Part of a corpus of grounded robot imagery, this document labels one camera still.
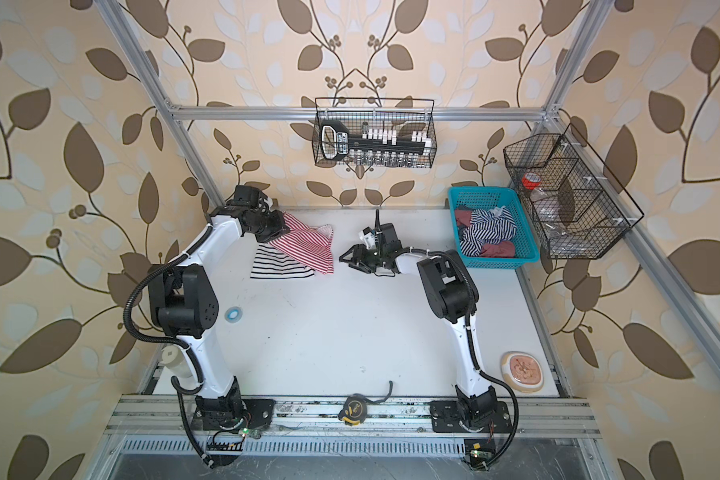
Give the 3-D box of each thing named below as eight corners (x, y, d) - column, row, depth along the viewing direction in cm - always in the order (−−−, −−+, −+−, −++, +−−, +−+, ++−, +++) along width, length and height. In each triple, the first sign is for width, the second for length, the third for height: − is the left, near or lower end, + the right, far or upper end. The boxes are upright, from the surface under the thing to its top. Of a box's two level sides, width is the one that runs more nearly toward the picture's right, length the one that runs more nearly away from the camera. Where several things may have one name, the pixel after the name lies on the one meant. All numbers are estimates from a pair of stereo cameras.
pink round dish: (506, 392, 80) (511, 389, 77) (496, 355, 86) (501, 351, 83) (543, 392, 80) (549, 389, 77) (531, 355, 86) (536, 351, 83)
